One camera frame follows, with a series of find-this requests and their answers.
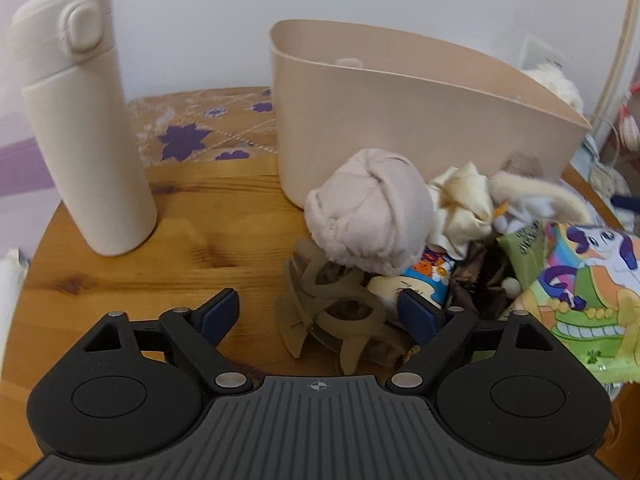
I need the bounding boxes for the brown scrunchie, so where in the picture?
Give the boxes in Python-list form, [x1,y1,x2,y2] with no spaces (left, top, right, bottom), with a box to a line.
[447,237,516,321]

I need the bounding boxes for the white pouch with fur trim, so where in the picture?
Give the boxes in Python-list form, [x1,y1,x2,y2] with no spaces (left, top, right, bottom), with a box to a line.
[487,155,593,233]

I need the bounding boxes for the beige plastic storage bin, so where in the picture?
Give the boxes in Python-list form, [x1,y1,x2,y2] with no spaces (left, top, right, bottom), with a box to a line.
[267,20,593,211]

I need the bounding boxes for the round wooden desk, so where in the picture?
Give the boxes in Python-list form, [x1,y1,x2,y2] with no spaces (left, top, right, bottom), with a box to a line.
[0,157,640,480]

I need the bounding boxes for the floral patterned mat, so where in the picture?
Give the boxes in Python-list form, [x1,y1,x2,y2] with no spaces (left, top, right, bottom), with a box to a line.
[127,87,278,168]

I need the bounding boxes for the white wall socket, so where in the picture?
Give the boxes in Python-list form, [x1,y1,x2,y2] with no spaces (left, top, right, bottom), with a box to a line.
[517,35,563,71]

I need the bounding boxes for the cream curved frame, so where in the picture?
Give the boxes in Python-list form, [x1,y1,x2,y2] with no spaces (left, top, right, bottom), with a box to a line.
[595,0,636,121]

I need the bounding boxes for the beige sock ball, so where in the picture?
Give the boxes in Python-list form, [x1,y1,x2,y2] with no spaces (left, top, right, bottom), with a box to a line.
[304,147,435,277]

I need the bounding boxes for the white knitted item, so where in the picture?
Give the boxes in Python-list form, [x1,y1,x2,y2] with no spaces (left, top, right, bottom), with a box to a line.
[570,135,631,201]

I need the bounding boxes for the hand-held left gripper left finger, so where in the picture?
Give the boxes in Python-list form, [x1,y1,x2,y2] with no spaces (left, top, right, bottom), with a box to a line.
[82,287,255,396]

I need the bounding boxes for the cartoon print cream tube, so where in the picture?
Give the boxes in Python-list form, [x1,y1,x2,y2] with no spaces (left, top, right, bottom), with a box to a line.
[367,247,458,311]

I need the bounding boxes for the pink and white headphones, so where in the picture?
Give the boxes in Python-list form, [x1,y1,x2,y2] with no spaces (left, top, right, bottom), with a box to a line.
[617,102,640,151]

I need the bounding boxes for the dark green snack packet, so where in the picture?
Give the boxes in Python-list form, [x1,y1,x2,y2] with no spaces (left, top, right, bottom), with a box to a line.
[497,220,548,293]

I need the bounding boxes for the cream satin scrunchie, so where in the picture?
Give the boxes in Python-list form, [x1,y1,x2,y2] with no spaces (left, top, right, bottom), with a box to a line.
[427,161,498,261]

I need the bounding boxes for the white crumpled paper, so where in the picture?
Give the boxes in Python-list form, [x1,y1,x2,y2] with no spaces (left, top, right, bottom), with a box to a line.
[0,247,31,356]

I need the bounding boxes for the white plush toy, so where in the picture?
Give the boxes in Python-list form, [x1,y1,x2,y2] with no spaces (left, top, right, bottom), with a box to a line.
[520,57,586,113]

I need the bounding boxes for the beige hair claw clip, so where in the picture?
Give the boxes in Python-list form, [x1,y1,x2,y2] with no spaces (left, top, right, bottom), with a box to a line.
[275,240,401,376]

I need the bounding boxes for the light green cartoon snack packet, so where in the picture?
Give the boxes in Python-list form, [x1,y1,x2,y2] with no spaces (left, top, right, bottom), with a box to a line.
[510,220,640,383]

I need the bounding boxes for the cream thermos bottle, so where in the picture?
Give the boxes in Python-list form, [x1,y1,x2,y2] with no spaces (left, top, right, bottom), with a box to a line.
[10,0,158,257]

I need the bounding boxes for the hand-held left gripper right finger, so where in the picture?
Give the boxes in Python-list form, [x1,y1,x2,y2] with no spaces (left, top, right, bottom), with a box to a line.
[385,292,556,393]

